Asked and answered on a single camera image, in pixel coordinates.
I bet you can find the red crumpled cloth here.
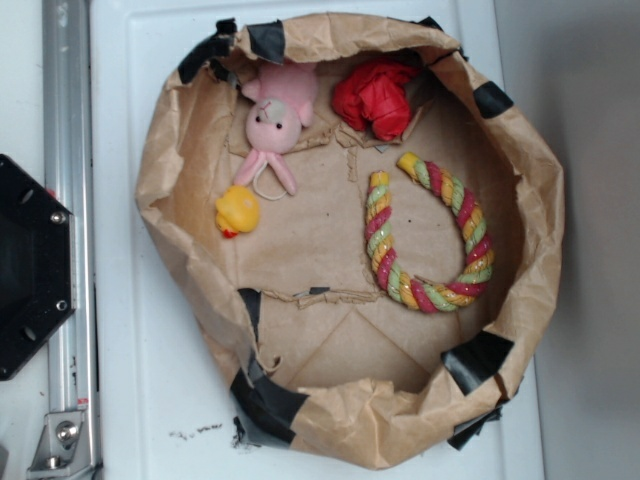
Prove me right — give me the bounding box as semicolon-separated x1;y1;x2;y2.
332;58;420;141

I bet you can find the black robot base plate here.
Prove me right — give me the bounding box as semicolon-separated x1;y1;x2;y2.
1;155;75;381

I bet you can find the brown paper bag bin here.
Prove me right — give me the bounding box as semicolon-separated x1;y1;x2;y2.
136;13;564;469

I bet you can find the pink plush bunny toy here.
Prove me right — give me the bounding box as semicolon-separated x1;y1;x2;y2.
234;63;319;195

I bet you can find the aluminium extrusion rail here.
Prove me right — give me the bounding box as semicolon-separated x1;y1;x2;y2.
42;1;103;479

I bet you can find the metal corner bracket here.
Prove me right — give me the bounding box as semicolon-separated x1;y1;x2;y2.
26;411;91;479

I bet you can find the yellow rubber duck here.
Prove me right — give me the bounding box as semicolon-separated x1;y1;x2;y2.
215;185;260;239

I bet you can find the multicolour twisted rope toy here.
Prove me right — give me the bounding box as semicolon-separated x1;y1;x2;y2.
364;153;495;314

